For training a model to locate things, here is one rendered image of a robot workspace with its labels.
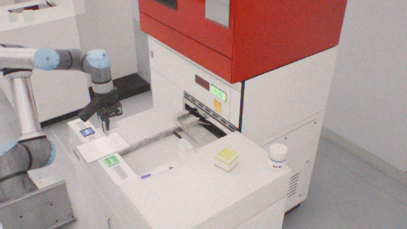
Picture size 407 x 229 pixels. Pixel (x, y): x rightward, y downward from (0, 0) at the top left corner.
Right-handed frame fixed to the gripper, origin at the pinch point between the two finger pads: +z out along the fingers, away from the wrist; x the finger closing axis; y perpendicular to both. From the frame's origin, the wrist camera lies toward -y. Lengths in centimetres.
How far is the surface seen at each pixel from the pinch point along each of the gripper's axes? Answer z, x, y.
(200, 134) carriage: 23, 2, 49
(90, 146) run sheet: 14.3, 14.5, -2.6
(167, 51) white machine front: -5, 44, 59
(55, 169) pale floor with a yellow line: 111, 129, 0
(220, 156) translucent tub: 7.3, -32.0, 34.6
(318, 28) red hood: -25, -15, 108
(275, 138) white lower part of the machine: 31, -16, 86
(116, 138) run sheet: 14.3, 12.8, 9.2
